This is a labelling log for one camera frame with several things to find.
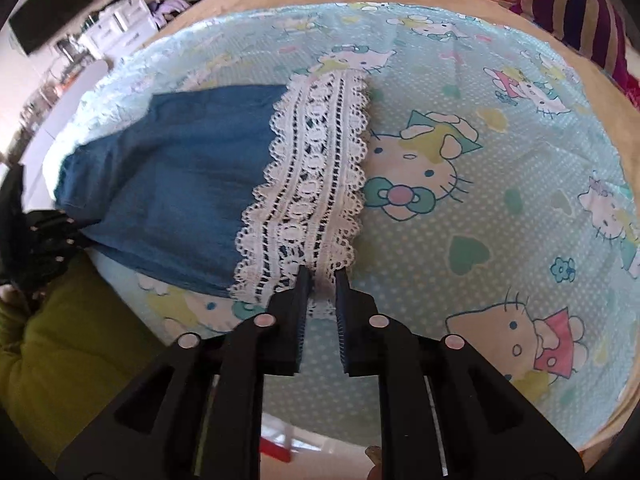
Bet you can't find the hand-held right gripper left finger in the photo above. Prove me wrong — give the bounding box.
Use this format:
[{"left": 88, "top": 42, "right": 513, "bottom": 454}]
[{"left": 55, "top": 265, "right": 313, "bottom": 480}]

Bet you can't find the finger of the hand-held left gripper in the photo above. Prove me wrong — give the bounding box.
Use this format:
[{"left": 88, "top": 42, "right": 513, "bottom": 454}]
[{"left": 22, "top": 207, "right": 94, "bottom": 303}]

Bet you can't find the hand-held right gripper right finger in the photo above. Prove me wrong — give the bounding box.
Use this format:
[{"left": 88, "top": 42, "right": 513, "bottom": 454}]
[{"left": 334, "top": 270, "right": 586, "bottom": 480}]

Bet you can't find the blue denim garment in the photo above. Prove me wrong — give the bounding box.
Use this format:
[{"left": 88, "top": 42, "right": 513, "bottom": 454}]
[{"left": 52, "top": 67, "right": 376, "bottom": 318}]

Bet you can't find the person's left hand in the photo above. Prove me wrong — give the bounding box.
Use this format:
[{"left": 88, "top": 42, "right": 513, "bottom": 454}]
[{"left": 0, "top": 284, "right": 31, "bottom": 319}]

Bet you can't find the red floor object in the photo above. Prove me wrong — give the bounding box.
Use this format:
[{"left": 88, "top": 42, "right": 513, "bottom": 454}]
[{"left": 264, "top": 429, "right": 302, "bottom": 467}]

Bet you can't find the white round table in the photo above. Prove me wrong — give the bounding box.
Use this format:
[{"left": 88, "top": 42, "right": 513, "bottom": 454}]
[{"left": 47, "top": 57, "right": 117, "bottom": 128}]

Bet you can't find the light blue cat-print blanket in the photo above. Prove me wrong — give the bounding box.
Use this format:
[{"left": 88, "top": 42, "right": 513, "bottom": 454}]
[{"left": 42, "top": 0, "right": 640, "bottom": 453}]

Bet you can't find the black television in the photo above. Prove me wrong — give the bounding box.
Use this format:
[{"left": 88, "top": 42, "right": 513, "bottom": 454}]
[{"left": 7, "top": 0, "right": 106, "bottom": 56}]

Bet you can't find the white drawer unit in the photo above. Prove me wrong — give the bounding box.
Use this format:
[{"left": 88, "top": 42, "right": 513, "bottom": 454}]
[{"left": 75, "top": 0, "right": 162, "bottom": 61}]

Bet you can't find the purple striped pillow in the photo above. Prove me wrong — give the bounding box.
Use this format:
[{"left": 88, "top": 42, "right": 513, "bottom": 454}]
[{"left": 510, "top": 0, "right": 637, "bottom": 107}]

